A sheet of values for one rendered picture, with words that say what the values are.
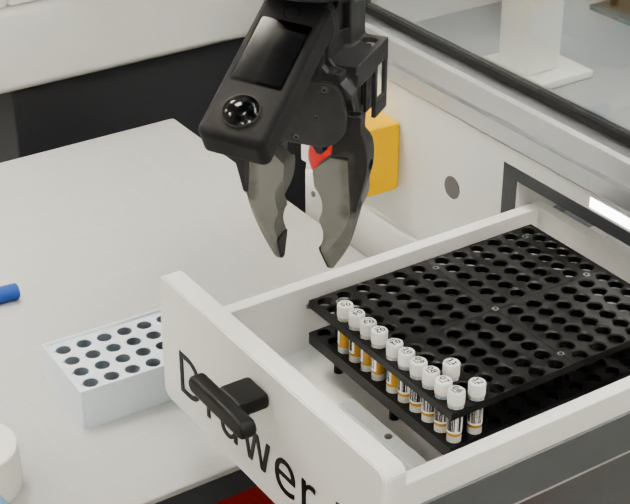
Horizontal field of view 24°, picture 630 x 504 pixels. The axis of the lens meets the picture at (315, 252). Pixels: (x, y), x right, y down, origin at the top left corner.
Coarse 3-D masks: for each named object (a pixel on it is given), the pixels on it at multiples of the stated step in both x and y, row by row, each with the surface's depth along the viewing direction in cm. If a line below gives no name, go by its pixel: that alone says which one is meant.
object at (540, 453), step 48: (432, 240) 120; (480, 240) 123; (576, 240) 123; (288, 288) 114; (336, 288) 116; (288, 336) 115; (336, 384) 113; (624, 384) 102; (528, 432) 98; (576, 432) 101; (624, 432) 104; (432, 480) 94; (480, 480) 96; (528, 480) 99
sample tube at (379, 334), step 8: (376, 328) 105; (384, 328) 105; (376, 336) 105; (384, 336) 105; (376, 344) 105; (384, 344) 106; (376, 368) 106; (384, 368) 107; (376, 376) 107; (384, 376) 107
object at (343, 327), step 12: (312, 300) 111; (324, 300) 112; (324, 312) 110; (336, 324) 108; (348, 324) 108; (348, 336) 107; (360, 336) 107; (360, 348) 106; (372, 348) 105; (384, 348) 105; (384, 360) 104; (396, 372) 103; (408, 372) 103; (408, 384) 102; (420, 384) 101; (420, 396) 101; (432, 396) 100; (444, 408) 99; (468, 408) 99
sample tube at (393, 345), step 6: (390, 342) 104; (396, 342) 104; (402, 342) 104; (390, 348) 104; (396, 348) 103; (390, 354) 104; (396, 354) 104; (390, 360) 104; (396, 360) 104; (390, 378) 105; (396, 378) 105; (390, 384) 105; (396, 384) 105; (390, 390) 105; (396, 390) 105
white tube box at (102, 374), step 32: (128, 320) 128; (160, 320) 129; (64, 352) 125; (96, 352) 124; (128, 352) 124; (160, 352) 124; (64, 384) 121; (96, 384) 121; (128, 384) 120; (160, 384) 122; (96, 416) 120
